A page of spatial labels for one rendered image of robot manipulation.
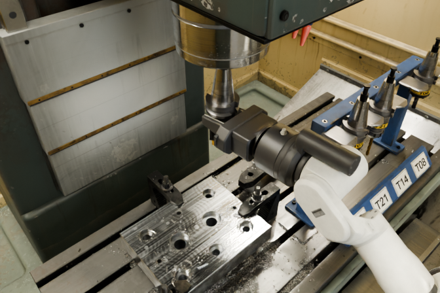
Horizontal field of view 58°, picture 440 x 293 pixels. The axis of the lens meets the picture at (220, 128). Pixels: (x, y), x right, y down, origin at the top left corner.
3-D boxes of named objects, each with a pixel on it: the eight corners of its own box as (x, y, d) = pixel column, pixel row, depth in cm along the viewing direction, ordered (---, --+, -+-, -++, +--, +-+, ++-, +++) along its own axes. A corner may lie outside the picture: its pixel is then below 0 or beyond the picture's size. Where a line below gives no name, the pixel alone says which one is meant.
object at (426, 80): (420, 72, 113) (423, 65, 112) (440, 82, 109) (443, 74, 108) (406, 79, 111) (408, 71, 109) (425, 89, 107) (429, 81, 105)
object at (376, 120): (387, 121, 95) (388, 118, 94) (375, 130, 92) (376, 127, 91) (361, 108, 99) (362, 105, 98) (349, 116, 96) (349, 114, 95)
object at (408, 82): (431, 87, 106) (432, 84, 105) (421, 95, 103) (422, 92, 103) (406, 76, 110) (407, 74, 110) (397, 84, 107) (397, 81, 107)
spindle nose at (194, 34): (218, 18, 76) (218, -48, 68) (289, 44, 68) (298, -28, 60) (154, 48, 66) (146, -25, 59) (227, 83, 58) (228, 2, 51)
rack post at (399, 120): (404, 148, 133) (435, 70, 115) (396, 155, 131) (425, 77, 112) (378, 133, 139) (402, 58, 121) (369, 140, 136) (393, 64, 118)
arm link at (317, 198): (316, 161, 68) (366, 226, 67) (284, 188, 63) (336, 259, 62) (341, 146, 63) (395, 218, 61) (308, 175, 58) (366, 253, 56)
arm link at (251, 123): (260, 89, 74) (314, 116, 68) (258, 129, 81) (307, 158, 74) (212, 119, 68) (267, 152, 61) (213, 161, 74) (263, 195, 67)
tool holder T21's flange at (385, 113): (380, 103, 102) (382, 94, 100) (399, 115, 98) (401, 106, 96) (361, 110, 99) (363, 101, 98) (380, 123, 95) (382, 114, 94)
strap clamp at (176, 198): (188, 223, 109) (184, 186, 100) (178, 229, 108) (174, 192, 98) (160, 196, 117) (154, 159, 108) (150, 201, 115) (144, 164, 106)
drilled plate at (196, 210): (270, 238, 101) (272, 225, 98) (177, 314, 86) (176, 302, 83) (211, 188, 114) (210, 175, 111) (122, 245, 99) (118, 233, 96)
